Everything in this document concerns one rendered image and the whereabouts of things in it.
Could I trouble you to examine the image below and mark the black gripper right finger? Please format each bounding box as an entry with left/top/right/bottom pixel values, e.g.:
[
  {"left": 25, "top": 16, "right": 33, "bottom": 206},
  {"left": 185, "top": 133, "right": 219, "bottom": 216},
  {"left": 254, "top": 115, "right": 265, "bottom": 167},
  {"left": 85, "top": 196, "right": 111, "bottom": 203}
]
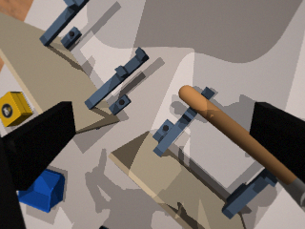
[{"left": 249, "top": 102, "right": 305, "bottom": 184}]

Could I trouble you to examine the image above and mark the blue plastic bin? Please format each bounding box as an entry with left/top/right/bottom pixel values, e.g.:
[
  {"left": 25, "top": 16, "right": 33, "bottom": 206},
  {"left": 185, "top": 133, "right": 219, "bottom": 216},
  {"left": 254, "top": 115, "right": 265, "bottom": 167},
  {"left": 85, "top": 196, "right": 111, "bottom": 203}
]
[{"left": 18, "top": 169, "right": 65, "bottom": 213}]

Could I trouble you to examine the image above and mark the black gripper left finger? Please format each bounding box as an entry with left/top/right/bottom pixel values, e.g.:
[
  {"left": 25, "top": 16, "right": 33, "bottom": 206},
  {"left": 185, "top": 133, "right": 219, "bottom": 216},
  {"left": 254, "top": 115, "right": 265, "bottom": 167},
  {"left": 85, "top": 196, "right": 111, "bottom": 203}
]
[{"left": 0, "top": 101, "right": 76, "bottom": 229}]

